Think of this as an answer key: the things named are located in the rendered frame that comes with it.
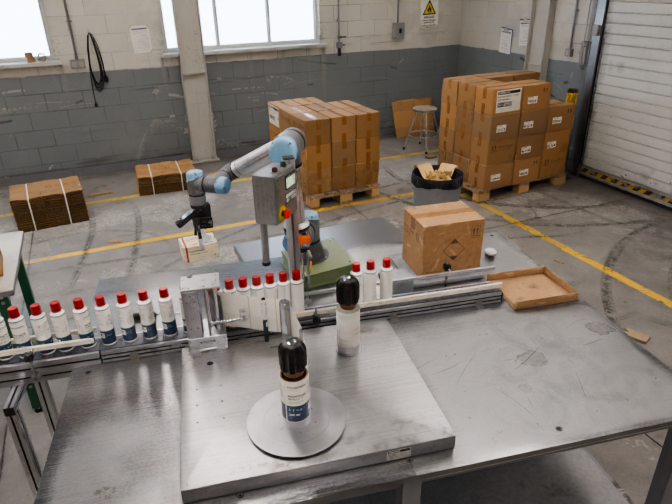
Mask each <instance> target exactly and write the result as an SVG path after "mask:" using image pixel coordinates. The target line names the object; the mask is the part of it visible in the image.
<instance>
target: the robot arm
mask: <svg viewBox="0 0 672 504"><path fill-rule="evenodd" d="M305 146H306V137H305V134H304V133H303V132H302V131H301V130H300V129H298V128H294V127H291V128H287V129H285V130H284V131H283V132H282V133H280V134H279V135H277V136H275V139H274V140H273V141H271V142H269V143H267V144H265V145H263V146H261V147H260V148H258V149H256V150H254V151H252V152H250V153H248V154H247V155H245V156H243V157H241V158H239V159H237V160H235V161H234V162H232V163H228V164H226V165H224V166H223V167H222V169H220V170H219V171H218V172H217V173H216V174H215V175H214V176H206V175H204V174H203V171H202V170H199V169H193V170H189V171H188V172H187V173H186V179H187V181H186V182H187V188H188V196H189V203H190V207H191V208H192V209H191V210H189V211H188V212H187V213H186V214H185V215H183V216H182V217H181V218H179V219H178V220H177V221H176V222H175V224H176V226H177V227H178V228H181V227H183V226H184V225H185V224H186V223H188V222H189V221H190V220H191V219H192V222H193V230H194V236H198V241H199V246H200V248H201V249H202V250H204V247H203V243H205V242H208V241H210V240H211V239H212V237H211V236H210V235H207V234H206V232H205V230H206V229H207V228H213V220H212V216H211V208H210V203H209V202H206V194H205V192H206V193H217V194H227V193H228V192H229V191H230V188H231V182H232V181H234V180H235V179H237V178H239V177H241V176H243V175H245V174H247V173H249V172H251V171H253V170H255V169H257V168H258V167H260V166H262V165H264V164H266V163H268V162H270V161H272V162H275V163H280V162H281V161H282V156H287V155H293V156H294V158H295V176H296V190H297V208H298V226H299V234H300V233H302V232H303V231H305V232H308V233H309V235H310V241H311V243H310V244H308V247H309V250H310V252H311V254H312V257H313V259H312V260H313V261H312V262H316V261H319V260H321V259H322V258H323V257H324V256H325V250H324V247H323V245H322V243H321V241H320V227H319V215H318V213H317V212H315V211H312V210H304V203H303V195H302V187H301V179H300V170H299V169H300V168H301V166H302V156H301V153H302V151H303V150H304V149H305ZM210 220H212V225H211V221H210ZM210 225H211V226H210ZM283 227H284V234H285V236H284V237H283V240H282V245H283V248H284V249H285V250H286V251H287V252H288V249H287V233H286V222H285V223H284V225H283ZM201 233H202V235H201Z"/></svg>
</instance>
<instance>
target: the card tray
mask: <svg viewBox="0 0 672 504"><path fill-rule="evenodd" d="M486 281H492V282H493V283H500V282H502V287H501V288H499V289H500V290H502V292H503V298H504V299H505V300H506V301H507V302H508V303H509V304H510V305H511V306H512V307H513V308H514V309H515V310H519V309H525V308H532V307H538V306H544V305H551V304H557V303H563V302H570V301H576V300H578V296H579V292H578V291H577V290H575V289H574V288H573V287H572V286H570V285H569V284H568V283H567V282H565V281H564V280H563V279H562V278H560V277H559V276H558V275H556V274H555V273H554V272H553V271H551V270H550V269H549V268H548V267H546V266H540V267H533V268H525V269H518V270H511V271H504V272H497V273H490V274H487V280H486Z"/></svg>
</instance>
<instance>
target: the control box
mask: <svg viewBox="0 0 672 504"><path fill-rule="evenodd" d="M286 166H287V167H286V168H280V163H275V162H272V163H271V164H269V165H267V166H266V167H264V168H262V169H261V170H259V171H258V172H256V173H254V174H253V175H252V176H251V177H252V188H253V199H254V210H255V221H256V223H261V224H268V225H275V226H278V225H279V224H280V223H282V222H283V221H284V220H285V218H284V216H282V215H281V213H282V211H283V210H284V211H285V209H289V210H290V211H291V214H292V213H294V212H295V211H296V210H297V196H296V197H295V198H294V199H292V200H291V201H290V202H289V203H287V204H286V195H285V194H287V193H288V192H289V191H291V190H292V189H293V188H295V187H296V178H295V184H294V185H293V186H292V187H290V188H289V189H288V190H286V189H285V176H286V175H287V174H289V173H290V172H291V171H293V170H295V166H293V165H291V164H288V165H286ZM272 167H277V168H278V173H277V174H272V173H271V171H272Z"/></svg>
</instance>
